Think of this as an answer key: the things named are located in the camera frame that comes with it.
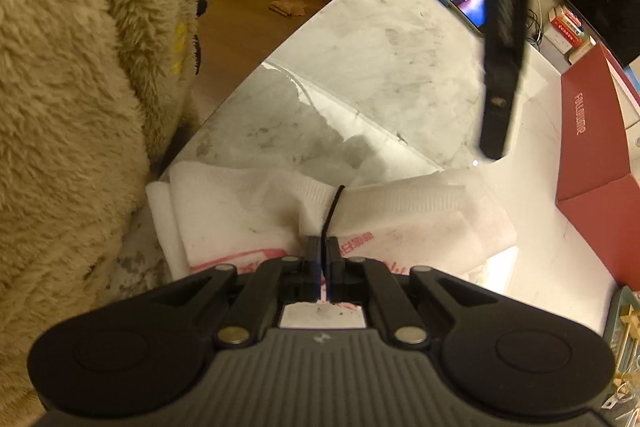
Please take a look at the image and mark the white printed shopping bag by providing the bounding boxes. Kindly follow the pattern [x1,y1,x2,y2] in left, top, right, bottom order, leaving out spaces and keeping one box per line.
[146,161,518,282]

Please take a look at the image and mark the red cardboard box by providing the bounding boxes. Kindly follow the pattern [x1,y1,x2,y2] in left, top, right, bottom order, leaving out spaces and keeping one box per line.
[555,43,639,291]

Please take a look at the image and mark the teal dish tray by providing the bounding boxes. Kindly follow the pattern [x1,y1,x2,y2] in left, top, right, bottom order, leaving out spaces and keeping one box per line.
[601,286,639,426]

